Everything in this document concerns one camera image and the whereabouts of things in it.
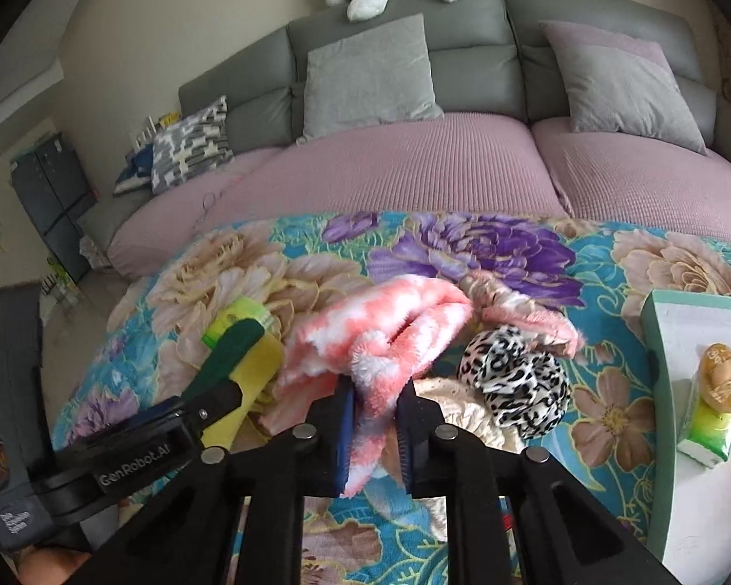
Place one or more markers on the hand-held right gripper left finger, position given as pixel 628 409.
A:
pixel 343 439

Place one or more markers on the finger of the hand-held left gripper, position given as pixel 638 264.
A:
pixel 216 405

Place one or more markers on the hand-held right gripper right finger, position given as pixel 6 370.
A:
pixel 409 445

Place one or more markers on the yellow sponge with green pad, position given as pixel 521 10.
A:
pixel 256 372

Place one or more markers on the cream knitted hat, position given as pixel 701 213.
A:
pixel 463 405

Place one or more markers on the small green tissue pack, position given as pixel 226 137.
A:
pixel 243 317

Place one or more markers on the pink white fluffy towel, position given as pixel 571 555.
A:
pixel 341 341

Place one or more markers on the leopard print scrunchie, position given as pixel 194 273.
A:
pixel 511 378

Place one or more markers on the large green tissue pack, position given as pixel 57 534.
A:
pixel 706 439

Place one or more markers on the teal cardboard box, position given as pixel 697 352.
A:
pixel 706 518

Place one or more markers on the yellow round soft toy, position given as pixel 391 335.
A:
pixel 722 378

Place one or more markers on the person's left hand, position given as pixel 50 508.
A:
pixel 49 567

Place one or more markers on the floral blanket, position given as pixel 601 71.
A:
pixel 231 268

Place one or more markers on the crumpled white bag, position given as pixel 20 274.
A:
pixel 92 251

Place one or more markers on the black white patterned cushion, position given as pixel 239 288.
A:
pixel 189 146

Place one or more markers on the dark grey cabinet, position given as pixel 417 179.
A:
pixel 49 195

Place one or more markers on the pink ribbed sofa cover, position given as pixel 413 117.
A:
pixel 371 164
pixel 646 177

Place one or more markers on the white rack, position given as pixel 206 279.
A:
pixel 148 131

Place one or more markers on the yellow box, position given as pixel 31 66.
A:
pixel 169 117

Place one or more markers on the grey and pink cushion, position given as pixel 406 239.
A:
pixel 621 91

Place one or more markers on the grey sofa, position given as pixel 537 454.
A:
pixel 463 18

